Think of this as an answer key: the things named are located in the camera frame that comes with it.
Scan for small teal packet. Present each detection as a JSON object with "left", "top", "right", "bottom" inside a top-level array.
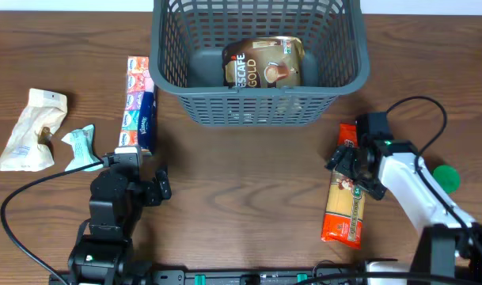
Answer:
[{"left": 62, "top": 124, "right": 100, "bottom": 171}]

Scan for orange San Remo spaghetti pack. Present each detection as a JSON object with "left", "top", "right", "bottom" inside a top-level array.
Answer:
[{"left": 321, "top": 123, "right": 368, "bottom": 250}]

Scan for green capped small bottle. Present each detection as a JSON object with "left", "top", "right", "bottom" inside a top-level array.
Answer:
[{"left": 432, "top": 165, "right": 461, "bottom": 194}]

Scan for beige paper pouch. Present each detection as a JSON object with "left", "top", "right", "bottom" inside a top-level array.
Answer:
[{"left": 0, "top": 88, "right": 67, "bottom": 172}]

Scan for Kleenex pocket tissue multipack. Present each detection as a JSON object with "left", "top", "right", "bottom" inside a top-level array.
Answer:
[{"left": 119, "top": 55, "right": 157, "bottom": 155}]

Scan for Nescafe Gold coffee bag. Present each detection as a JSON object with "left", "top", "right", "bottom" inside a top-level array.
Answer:
[{"left": 222, "top": 36, "right": 305, "bottom": 89}]

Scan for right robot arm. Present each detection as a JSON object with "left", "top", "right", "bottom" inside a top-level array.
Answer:
[{"left": 326, "top": 136, "right": 482, "bottom": 284}]

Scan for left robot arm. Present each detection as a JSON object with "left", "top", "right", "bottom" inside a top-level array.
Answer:
[{"left": 68, "top": 163, "right": 172, "bottom": 284}]

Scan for grey plastic lattice basket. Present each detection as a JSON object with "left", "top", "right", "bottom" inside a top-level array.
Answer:
[{"left": 150, "top": 0, "right": 370, "bottom": 126}]

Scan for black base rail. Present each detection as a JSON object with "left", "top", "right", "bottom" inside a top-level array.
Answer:
[{"left": 48, "top": 267, "right": 408, "bottom": 285}]

